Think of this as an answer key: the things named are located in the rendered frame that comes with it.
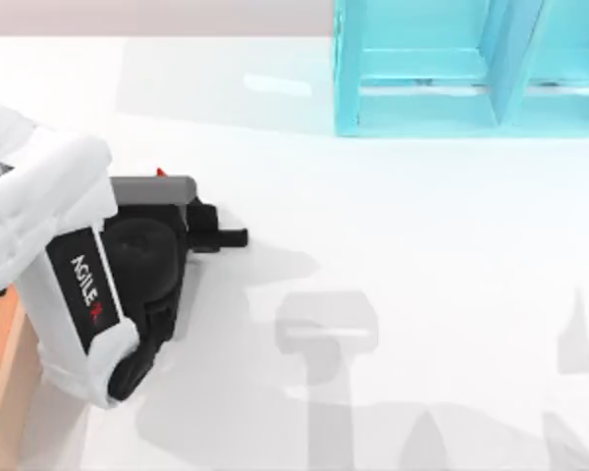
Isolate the shallow salmon-coloured box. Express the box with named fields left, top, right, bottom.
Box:
left=0, top=283, right=46, bottom=471

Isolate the light blue rack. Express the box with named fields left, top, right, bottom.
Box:
left=332, top=0, right=589, bottom=139

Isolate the pale grey rounded box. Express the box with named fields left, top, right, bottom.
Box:
left=108, top=175, right=198, bottom=207

